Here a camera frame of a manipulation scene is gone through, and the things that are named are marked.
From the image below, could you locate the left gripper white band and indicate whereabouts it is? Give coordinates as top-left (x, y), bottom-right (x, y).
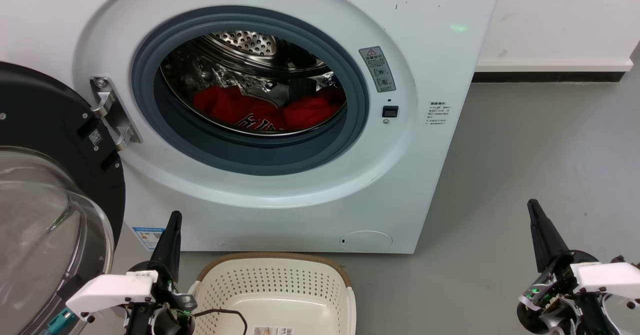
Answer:
top-left (65, 211), bottom-right (197, 335)

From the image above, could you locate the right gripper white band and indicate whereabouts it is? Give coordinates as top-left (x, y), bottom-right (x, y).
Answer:
top-left (516, 199), bottom-right (640, 335)

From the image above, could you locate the cream perforated laundry basket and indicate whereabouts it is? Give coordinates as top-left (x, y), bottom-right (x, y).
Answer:
top-left (187, 252), bottom-right (357, 335)

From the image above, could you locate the red garment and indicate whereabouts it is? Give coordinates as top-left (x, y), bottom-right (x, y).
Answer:
top-left (192, 85), bottom-right (347, 135)

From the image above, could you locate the washing machine door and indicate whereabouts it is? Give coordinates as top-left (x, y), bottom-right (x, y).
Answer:
top-left (0, 61), bottom-right (126, 335)

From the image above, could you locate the stainless steel washing machine drum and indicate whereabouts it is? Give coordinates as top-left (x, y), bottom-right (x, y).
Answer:
top-left (160, 30), bottom-right (348, 137)

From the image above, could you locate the blue energy label sticker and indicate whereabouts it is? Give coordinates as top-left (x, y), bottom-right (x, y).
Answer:
top-left (131, 226), bottom-right (166, 251)

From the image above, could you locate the grey rubber door gasket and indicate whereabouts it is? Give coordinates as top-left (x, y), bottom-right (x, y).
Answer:
top-left (131, 6), bottom-right (371, 177)

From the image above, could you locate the silver metal door hinge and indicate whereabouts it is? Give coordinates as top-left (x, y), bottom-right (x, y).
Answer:
top-left (90, 76), bottom-right (143, 151)

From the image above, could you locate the white front-load washing machine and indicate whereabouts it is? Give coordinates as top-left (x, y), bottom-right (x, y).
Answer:
top-left (0, 0), bottom-right (504, 255)

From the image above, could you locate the white text label sticker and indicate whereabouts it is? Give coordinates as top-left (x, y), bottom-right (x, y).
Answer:
top-left (426, 100), bottom-right (451, 128)

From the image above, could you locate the round white filter cover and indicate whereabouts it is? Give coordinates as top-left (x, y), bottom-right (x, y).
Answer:
top-left (339, 230), bottom-right (394, 253)

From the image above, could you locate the grey warning sticker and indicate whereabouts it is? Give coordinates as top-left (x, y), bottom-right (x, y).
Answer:
top-left (358, 46), bottom-right (397, 94)

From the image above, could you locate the black wall baseboard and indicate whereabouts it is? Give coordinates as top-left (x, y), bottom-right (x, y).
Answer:
top-left (472, 71), bottom-right (626, 84)

